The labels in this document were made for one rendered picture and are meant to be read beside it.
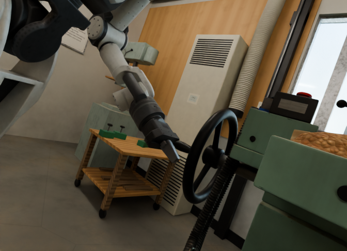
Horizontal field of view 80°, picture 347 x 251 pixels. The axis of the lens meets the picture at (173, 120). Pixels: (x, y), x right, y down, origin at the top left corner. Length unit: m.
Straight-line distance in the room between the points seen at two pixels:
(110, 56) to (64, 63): 2.42
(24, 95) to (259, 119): 0.54
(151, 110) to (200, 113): 1.46
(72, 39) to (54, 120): 1.10
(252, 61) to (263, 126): 1.65
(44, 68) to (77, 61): 2.59
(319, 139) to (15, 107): 0.59
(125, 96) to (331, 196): 0.54
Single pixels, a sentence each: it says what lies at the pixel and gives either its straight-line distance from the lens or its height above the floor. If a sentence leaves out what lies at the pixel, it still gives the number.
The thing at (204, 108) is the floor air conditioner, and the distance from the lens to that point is 2.01.
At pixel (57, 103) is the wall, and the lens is 3.19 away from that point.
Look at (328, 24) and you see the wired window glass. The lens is 2.41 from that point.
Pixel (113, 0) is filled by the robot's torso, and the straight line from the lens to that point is 0.55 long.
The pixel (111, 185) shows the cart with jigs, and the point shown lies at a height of 0.26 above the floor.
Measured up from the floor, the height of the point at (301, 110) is 0.98.
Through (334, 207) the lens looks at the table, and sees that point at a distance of 0.25.
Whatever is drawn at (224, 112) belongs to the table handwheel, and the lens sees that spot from 0.57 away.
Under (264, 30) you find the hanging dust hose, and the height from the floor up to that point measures 1.91.
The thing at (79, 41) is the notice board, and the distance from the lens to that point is 3.19.
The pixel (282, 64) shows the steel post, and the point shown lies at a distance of 2.13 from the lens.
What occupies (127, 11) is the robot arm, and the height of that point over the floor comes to 1.15.
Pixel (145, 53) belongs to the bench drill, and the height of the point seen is 1.46.
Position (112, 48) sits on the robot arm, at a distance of 0.77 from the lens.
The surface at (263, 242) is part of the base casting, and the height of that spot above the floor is 0.75.
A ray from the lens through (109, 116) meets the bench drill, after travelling 2.43.
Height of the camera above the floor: 0.88
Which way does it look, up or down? 1 degrees down
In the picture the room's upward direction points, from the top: 20 degrees clockwise
